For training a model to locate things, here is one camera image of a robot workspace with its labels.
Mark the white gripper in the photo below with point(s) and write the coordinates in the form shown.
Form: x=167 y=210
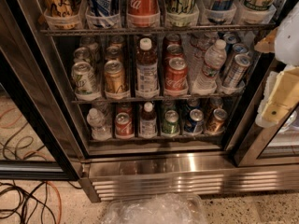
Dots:
x=289 y=38

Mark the green can bottom shelf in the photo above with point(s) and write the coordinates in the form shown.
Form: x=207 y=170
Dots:
x=170 y=125

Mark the gold can rear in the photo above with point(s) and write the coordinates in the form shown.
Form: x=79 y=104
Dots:
x=118 y=41

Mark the brown tea bottle bottom shelf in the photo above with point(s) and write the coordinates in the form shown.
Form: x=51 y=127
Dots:
x=148 y=121

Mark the red coke can shelf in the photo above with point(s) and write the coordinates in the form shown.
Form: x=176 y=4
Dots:
x=141 y=12
x=124 y=126

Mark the brown tea bottle middle shelf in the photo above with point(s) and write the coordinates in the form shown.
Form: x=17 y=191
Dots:
x=146 y=69

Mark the red coke can bottom shelf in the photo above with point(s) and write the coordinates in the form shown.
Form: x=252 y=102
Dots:
x=124 y=126

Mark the gold can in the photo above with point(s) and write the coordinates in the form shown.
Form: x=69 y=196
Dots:
x=113 y=53
x=115 y=79
x=118 y=41

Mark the silver slim can rear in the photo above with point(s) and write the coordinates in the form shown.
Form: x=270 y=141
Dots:
x=230 y=39

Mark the red coke can rear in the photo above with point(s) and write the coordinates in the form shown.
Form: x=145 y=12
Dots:
x=171 y=39

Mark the fridge sliding glass door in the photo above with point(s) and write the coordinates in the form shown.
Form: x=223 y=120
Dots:
x=35 y=73

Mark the yellow can top shelf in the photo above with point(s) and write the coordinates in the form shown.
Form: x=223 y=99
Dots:
x=62 y=14

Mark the water bottle bottom shelf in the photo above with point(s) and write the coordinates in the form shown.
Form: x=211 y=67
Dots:
x=98 y=123

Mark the white green can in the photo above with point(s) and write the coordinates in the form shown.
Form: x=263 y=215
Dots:
x=83 y=54
x=93 y=45
x=87 y=87

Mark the red coke can front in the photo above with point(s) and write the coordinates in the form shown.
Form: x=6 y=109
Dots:
x=175 y=79

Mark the gold can front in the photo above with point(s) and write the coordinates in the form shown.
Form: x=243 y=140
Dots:
x=115 y=79

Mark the green lacroix can top shelf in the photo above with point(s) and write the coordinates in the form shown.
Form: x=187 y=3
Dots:
x=180 y=11

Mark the clear plastic bag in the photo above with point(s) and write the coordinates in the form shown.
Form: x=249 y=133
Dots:
x=167 y=208

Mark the red coke can top shelf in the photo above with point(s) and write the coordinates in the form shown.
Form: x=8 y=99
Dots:
x=141 y=12

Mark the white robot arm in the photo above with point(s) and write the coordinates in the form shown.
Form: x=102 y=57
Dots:
x=281 y=92

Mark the clear water bottle middle shelf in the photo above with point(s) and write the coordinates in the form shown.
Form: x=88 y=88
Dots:
x=214 y=59

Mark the silver slim can front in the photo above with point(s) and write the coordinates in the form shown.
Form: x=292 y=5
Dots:
x=239 y=66

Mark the white green can front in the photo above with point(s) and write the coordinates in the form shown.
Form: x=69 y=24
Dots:
x=87 y=87

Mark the blue white can top shelf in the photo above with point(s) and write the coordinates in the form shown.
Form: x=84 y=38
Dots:
x=104 y=12

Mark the white can top shelf right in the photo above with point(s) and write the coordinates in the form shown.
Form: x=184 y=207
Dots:
x=255 y=11

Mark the silver slim can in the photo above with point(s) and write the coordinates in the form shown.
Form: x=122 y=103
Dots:
x=230 y=39
x=237 y=48
x=239 y=66

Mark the brown tea bottle shelf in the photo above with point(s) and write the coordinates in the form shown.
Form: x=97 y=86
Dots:
x=148 y=121
x=146 y=69

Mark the clear water bottle rear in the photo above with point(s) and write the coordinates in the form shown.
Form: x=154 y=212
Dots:
x=201 y=42

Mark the blue can bottom shelf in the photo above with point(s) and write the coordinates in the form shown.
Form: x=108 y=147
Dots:
x=194 y=122

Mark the brown can bottom shelf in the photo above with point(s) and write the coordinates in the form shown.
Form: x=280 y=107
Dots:
x=215 y=123

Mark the stainless steel display fridge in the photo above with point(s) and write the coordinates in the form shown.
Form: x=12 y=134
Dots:
x=205 y=166

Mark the right fridge glass door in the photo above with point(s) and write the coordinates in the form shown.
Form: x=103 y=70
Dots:
x=274 y=145

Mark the white green can rear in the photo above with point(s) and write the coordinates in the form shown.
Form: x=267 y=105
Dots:
x=93 y=45

